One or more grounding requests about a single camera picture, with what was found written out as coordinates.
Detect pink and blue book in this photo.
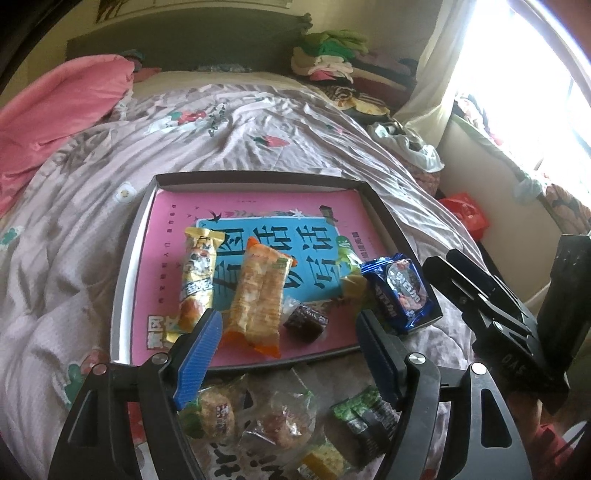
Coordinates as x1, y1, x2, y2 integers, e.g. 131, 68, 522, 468
129, 189, 384, 365

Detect white plastic bag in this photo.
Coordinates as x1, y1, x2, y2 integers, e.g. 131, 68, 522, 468
367, 122, 441, 171

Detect white bag with black print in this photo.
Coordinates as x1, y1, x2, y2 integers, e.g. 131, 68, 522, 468
139, 369, 416, 480

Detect grey headboard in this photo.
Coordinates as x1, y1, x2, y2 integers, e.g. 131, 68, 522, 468
67, 14, 312, 75

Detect shallow cardboard box tray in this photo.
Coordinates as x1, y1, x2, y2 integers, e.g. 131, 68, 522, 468
110, 171, 444, 370

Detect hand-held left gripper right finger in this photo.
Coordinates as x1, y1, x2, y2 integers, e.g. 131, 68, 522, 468
355, 308, 532, 480

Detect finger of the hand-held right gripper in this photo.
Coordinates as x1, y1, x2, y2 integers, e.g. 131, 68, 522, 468
445, 249, 532, 319
422, 256, 506, 344

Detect white curtain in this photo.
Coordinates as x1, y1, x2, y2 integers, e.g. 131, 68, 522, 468
392, 0, 490, 125

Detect dark brown candy packet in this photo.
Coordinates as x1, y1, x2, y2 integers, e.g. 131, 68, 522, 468
283, 300, 331, 342

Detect bright window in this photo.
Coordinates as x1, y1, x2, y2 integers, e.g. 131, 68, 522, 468
462, 0, 591, 171

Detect pink blanket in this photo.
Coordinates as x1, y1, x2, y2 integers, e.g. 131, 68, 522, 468
0, 53, 137, 217

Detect pile of folded clothes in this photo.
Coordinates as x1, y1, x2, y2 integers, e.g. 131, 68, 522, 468
291, 30, 419, 116

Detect clothes on windowsill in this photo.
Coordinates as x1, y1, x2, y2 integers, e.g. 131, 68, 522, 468
455, 95, 546, 204

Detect blue cookie packet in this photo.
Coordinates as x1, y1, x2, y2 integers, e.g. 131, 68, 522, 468
360, 253, 444, 335

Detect yellow green snack packet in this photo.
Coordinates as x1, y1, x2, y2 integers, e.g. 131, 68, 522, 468
295, 440, 352, 480

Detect person's right hand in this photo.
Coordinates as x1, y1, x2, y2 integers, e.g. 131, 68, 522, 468
531, 397, 583, 462

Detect light green snack packet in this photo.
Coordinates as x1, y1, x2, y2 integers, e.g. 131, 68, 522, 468
335, 235, 370, 305

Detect green and black snack packet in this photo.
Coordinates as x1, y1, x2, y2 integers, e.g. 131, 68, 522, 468
330, 385, 402, 457

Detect red plastic bag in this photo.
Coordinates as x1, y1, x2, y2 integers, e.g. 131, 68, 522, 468
438, 194, 490, 238

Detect floral cushion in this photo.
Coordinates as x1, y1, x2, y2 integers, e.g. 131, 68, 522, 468
545, 185, 591, 236

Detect dark cloth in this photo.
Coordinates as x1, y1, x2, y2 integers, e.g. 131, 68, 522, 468
121, 51, 160, 81

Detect orange cracker packet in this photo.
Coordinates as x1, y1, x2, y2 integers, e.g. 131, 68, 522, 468
219, 236, 298, 360

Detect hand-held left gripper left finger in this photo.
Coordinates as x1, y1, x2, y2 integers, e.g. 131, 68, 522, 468
48, 308, 223, 480

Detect clear pastry packet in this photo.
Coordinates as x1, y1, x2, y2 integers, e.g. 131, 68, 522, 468
240, 383, 319, 455

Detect round pastry packet red label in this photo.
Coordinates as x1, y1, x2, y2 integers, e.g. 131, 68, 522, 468
185, 378, 250, 444

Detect yellow cartoon snack packet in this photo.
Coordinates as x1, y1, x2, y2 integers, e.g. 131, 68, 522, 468
173, 226, 227, 333

